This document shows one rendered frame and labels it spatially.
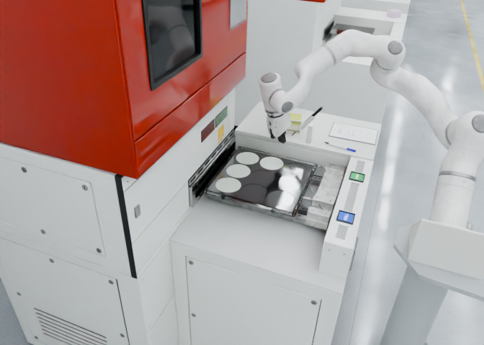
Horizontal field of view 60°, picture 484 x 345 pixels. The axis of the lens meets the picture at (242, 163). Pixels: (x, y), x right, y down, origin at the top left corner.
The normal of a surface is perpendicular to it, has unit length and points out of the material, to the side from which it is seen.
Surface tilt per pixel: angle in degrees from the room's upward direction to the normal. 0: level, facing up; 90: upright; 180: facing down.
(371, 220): 0
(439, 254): 90
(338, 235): 0
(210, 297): 90
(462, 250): 90
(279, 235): 0
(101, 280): 90
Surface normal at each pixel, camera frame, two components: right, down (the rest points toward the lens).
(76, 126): -0.36, 0.50
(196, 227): 0.03, -0.84
